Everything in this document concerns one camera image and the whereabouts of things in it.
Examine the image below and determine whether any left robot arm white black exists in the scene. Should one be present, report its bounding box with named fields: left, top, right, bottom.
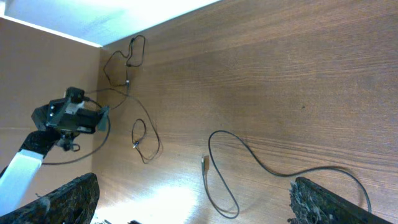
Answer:
left=1, top=96, right=111, bottom=216

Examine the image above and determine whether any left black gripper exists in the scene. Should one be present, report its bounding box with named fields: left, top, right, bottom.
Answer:
left=31, top=98, right=110, bottom=134

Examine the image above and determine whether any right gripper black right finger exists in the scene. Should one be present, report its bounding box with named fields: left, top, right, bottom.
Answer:
left=287, top=177, right=389, bottom=224

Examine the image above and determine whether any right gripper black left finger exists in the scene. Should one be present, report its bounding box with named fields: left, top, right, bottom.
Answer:
left=1, top=172, right=100, bottom=224

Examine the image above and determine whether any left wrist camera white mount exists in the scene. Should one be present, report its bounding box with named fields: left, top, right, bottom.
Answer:
left=65, top=86, right=90, bottom=114

